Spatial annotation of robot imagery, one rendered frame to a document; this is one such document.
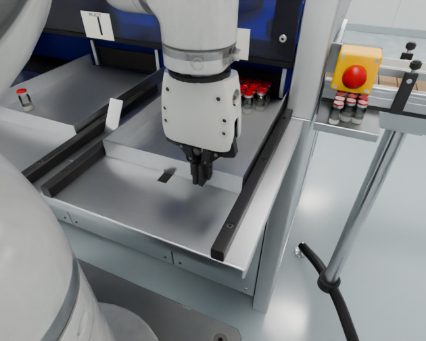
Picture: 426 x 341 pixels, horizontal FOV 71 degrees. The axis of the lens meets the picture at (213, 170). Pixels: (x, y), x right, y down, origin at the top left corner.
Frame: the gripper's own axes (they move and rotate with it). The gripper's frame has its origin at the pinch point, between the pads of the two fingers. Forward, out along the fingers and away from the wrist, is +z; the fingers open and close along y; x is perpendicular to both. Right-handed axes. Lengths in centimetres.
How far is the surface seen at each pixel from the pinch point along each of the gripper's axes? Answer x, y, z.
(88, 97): -18.7, 39.2, 3.5
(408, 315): -54, -65, 91
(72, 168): 5.6, 20.8, 2.3
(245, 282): -31, -3, 74
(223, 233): 8.1, -6.9, 2.3
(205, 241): 8.8, -4.6, 4.4
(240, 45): -28.6, 4.6, -10.3
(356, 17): -491, -16, 63
